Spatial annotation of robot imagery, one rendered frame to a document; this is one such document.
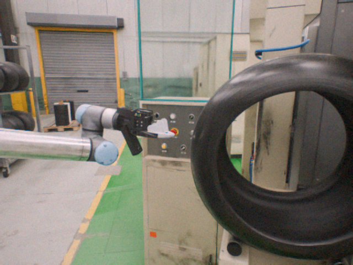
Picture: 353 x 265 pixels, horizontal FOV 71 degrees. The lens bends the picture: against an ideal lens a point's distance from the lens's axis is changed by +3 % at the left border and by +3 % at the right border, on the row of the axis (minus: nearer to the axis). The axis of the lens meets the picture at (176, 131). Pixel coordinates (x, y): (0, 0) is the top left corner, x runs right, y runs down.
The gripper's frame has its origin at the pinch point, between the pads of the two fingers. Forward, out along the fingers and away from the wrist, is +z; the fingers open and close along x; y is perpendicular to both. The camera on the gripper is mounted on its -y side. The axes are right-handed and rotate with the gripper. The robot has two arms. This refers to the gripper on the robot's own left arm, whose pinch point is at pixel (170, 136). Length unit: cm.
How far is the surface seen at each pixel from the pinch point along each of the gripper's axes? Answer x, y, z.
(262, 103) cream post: 27.6, 12.4, 28.9
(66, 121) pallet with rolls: 447, -158, -419
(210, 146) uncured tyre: -12.2, 3.2, 15.1
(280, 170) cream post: 27, -14, 41
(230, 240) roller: -8.5, -26.6, 25.3
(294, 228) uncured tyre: 5, -25, 45
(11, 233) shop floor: 71, -144, -161
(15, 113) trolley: 240, -89, -345
